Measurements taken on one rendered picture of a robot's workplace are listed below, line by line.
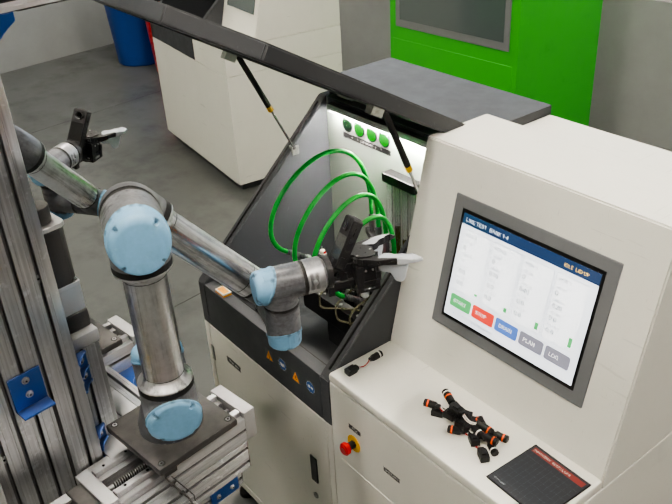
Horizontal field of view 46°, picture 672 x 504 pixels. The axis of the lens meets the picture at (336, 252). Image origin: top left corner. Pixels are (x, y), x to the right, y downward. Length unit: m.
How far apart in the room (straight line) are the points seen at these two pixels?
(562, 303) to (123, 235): 0.95
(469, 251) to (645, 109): 4.25
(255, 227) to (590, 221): 1.25
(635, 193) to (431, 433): 0.72
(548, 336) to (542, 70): 3.26
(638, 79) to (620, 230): 4.39
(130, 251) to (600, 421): 1.06
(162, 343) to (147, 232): 0.26
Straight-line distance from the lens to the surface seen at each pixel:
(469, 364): 2.05
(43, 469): 2.00
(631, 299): 1.74
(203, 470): 2.03
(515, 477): 1.87
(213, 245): 1.70
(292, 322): 1.68
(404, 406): 2.03
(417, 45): 5.27
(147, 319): 1.58
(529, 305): 1.88
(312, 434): 2.39
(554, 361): 1.88
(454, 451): 1.92
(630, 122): 6.20
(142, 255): 1.48
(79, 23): 9.27
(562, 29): 5.05
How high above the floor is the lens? 2.32
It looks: 30 degrees down
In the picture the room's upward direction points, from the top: 3 degrees counter-clockwise
